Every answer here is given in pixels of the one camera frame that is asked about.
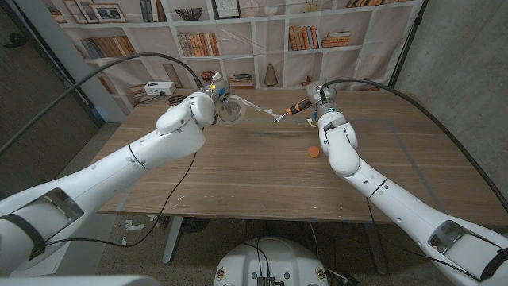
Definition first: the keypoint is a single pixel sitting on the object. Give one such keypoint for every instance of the printed bookshelf backdrop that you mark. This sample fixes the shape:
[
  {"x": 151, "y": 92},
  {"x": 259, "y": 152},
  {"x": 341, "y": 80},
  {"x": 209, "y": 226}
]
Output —
[{"x": 345, "y": 59}]

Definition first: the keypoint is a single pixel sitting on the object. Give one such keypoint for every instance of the black round object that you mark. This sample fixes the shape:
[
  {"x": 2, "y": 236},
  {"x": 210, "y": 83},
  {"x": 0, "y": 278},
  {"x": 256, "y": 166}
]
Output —
[{"x": 195, "y": 224}]

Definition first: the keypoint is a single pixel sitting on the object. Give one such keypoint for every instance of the small orange cap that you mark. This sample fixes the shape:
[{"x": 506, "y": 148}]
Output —
[{"x": 314, "y": 151}]

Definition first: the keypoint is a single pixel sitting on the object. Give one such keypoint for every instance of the white table leg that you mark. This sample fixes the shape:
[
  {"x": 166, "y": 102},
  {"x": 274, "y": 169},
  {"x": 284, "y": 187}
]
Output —
[{"x": 173, "y": 238}]

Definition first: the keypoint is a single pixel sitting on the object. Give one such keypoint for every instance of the cream masking tape roll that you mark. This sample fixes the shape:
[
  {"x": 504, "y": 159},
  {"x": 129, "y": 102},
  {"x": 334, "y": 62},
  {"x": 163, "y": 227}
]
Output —
[{"x": 238, "y": 109}]

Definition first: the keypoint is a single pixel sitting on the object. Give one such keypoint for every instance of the white power strip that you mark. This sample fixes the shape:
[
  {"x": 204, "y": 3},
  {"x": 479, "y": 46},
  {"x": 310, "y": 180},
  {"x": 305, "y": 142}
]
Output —
[{"x": 159, "y": 87}]

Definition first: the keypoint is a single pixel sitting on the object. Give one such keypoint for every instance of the white paper scrap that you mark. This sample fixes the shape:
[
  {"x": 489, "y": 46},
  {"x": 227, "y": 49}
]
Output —
[{"x": 137, "y": 227}]

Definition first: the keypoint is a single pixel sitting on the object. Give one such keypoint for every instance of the black orange screwdriver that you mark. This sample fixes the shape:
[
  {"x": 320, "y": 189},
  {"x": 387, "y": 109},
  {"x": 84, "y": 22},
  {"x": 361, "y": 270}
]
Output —
[{"x": 295, "y": 108}]

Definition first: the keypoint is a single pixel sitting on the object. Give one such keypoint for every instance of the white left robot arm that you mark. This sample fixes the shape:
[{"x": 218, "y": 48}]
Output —
[{"x": 119, "y": 171}]

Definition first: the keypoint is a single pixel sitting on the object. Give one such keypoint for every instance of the dark table leg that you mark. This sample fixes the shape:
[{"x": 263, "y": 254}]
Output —
[{"x": 375, "y": 246}]

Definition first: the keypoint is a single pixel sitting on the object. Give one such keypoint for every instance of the black hub box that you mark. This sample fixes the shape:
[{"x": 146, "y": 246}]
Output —
[{"x": 268, "y": 281}]

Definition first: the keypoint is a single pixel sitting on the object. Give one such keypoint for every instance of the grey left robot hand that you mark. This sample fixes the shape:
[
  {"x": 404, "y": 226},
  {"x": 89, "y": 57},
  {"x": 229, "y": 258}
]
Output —
[{"x": 223, "y": 97}]

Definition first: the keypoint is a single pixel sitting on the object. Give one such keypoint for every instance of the black backdrop stand pole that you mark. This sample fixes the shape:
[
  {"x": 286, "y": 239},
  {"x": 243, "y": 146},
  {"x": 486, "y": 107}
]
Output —
[{"x": 405, "y": 51}]

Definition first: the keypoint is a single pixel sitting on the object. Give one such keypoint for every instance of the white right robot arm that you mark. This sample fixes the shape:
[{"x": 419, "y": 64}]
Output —
[{"x": 397, "y": 198}]

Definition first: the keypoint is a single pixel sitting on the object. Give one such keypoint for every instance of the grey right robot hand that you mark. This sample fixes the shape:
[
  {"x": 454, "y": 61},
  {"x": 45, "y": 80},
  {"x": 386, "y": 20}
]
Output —
[{"x": 320, "y": 97}]

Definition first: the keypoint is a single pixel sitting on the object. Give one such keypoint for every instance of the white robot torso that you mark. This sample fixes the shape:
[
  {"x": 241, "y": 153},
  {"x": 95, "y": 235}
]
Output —
[{"x": 274, "y": 258}]

